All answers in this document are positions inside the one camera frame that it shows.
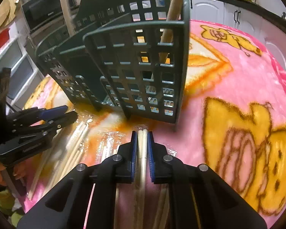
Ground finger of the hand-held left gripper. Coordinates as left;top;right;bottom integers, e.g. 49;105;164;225
0;111;79;163
7;105;69;127

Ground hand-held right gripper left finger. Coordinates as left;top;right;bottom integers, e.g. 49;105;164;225
17;131;137;229

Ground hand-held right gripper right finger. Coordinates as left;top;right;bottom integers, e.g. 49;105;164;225
148;131;268;229

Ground bunch of wooden chopsticks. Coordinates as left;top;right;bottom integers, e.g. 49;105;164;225
27;123;90;201

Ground white plastic drawer unit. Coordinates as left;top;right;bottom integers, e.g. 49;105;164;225
0;29;46;111

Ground round wooden board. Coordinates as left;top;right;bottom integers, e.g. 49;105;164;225
0;0;21;37

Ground metal shelf rack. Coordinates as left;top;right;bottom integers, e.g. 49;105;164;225
26;0;80;53

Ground black microwave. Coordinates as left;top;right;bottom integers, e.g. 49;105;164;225
21;0;64;32

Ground green clothing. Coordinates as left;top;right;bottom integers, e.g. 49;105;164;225
0;185;25;228

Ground pink printed blanket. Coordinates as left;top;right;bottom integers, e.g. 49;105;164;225
21;19;286;229

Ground white kitchen cabinets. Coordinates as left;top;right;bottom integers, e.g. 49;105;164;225
189;0;286;77

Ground black kitchen countertop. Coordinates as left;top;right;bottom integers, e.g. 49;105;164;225
186;0;286;31

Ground wooden spoon handle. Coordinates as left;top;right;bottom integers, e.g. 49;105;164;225
158;0;190;64

